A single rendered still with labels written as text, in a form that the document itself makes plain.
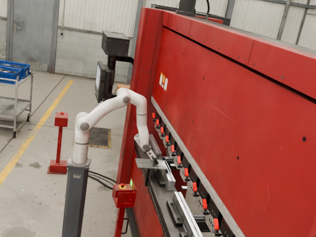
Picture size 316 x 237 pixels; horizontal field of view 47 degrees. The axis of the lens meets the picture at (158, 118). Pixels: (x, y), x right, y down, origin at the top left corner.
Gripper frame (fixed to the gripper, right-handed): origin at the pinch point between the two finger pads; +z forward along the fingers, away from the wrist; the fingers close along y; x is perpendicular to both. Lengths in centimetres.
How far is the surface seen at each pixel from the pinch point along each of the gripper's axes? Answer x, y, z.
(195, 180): -18, -82, -20
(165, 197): 8.6, -35.3, 12.8
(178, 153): -20.0, -38.8, -17.8
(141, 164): 11.6, -1.1, -6.0
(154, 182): 10.9, -10.6, 10.9
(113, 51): -26, 104, -79
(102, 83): 3, 102, -56
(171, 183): -1.8, -24.8, 12.0
